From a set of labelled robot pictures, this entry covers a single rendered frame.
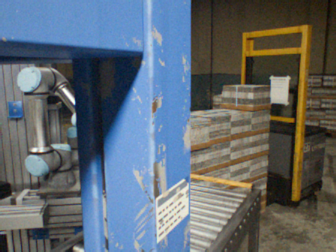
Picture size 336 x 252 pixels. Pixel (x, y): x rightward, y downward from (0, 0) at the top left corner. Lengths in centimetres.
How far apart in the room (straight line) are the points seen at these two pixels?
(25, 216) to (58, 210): 18
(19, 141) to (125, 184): 173
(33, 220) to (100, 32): 160
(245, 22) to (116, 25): 904
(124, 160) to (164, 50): 10
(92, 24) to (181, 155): 15
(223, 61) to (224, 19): 116
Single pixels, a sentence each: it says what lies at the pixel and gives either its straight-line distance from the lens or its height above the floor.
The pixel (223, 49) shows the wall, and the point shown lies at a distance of 934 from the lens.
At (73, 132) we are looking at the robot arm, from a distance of 221.
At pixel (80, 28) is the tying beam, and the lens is 18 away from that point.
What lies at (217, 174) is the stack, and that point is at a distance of 267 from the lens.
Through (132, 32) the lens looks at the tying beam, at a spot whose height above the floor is 147.
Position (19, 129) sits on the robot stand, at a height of 112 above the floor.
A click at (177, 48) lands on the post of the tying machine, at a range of 27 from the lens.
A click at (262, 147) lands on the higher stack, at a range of 311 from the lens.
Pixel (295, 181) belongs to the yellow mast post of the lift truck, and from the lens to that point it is 344.
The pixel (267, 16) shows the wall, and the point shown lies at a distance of 910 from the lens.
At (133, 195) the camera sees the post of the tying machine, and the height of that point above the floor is 134.
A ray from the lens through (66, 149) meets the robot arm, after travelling 174.
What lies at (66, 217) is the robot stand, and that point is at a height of 65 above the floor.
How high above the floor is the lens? 144
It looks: 10 degrees down
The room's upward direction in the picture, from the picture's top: 1 degrees counter-clockwise
